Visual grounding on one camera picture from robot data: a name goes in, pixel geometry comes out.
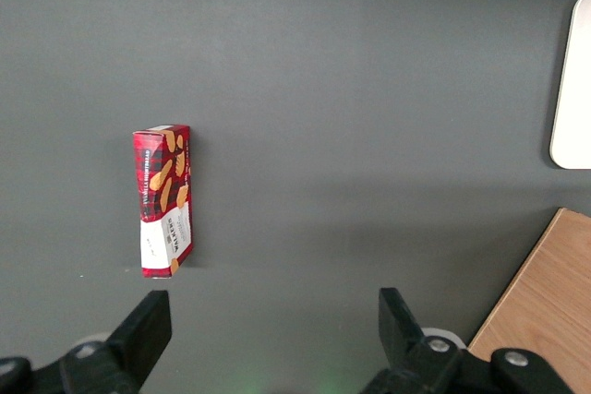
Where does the red tartan shortbread box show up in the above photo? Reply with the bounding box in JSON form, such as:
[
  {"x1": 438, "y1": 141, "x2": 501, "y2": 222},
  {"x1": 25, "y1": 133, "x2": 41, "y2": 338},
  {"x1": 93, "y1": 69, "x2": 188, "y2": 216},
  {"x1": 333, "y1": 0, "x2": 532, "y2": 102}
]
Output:
[{"x1": 132, "y1": 124, "x2": 194, "y2": 280}]

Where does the cream plastic tray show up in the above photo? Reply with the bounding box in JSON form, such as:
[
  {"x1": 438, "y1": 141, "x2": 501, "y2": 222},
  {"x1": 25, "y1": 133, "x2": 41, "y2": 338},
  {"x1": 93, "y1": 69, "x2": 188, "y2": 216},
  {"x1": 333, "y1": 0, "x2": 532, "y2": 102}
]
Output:
[{"x1": 549, "y1": 0, "x2": 591, "y2": 171}]

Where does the wooden drawer cabinet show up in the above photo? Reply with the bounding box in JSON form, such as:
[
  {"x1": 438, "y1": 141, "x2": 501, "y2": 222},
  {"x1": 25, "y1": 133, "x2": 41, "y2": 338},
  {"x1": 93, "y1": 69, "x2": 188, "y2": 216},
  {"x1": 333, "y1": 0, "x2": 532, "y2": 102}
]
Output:
[{"x1": 466, "y1": 207, "x2": 591, "y2": 394}]

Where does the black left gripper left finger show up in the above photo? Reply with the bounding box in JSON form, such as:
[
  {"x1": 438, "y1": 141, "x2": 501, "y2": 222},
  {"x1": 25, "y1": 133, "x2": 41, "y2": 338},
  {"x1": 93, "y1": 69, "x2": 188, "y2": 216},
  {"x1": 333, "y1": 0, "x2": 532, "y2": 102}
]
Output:
[{"x1": 34, "y1": 290, "x2": 173, "y2": 394}]

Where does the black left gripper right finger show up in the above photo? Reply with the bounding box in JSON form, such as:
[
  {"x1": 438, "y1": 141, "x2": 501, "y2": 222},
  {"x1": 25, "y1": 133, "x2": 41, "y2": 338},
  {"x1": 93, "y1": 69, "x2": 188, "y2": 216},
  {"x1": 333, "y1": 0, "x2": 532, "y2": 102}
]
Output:
[{"x1": 359, "y1": 287, "x2": 573, "y2": 394}]

